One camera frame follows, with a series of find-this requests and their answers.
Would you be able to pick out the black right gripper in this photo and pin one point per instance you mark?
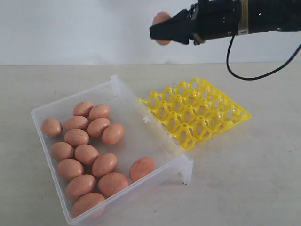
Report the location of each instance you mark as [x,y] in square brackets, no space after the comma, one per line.
[213,19]

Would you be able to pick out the brown egg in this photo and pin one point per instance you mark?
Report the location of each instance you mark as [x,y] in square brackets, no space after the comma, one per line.
[61,151]
[112,183]
[83,108]
[99,111]
[68,169]
[97,127]
[86,154]
[104,164]
[51,127]
[160,17]
[80,186]
[113,134]
[86,202]

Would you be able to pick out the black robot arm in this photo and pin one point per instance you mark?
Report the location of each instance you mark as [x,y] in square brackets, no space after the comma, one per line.
[269,15]

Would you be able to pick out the yellow plastic egg tray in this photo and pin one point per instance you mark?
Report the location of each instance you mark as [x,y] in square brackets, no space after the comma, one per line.
[193,111]

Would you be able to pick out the brown egg top back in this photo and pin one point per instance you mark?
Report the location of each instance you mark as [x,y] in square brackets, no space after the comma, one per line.
[83,108]

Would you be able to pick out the brown egg second row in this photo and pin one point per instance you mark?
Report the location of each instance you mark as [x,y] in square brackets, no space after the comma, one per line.
[76,122]

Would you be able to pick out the clear plastic box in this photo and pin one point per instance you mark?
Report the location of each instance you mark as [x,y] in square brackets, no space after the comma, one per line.
[144,137]

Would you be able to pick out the brown egg lone right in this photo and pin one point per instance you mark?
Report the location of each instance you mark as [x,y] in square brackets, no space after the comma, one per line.
[141,168]

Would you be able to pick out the brown egg third row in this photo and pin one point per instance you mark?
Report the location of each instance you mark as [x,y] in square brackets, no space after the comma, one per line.
[76,137]

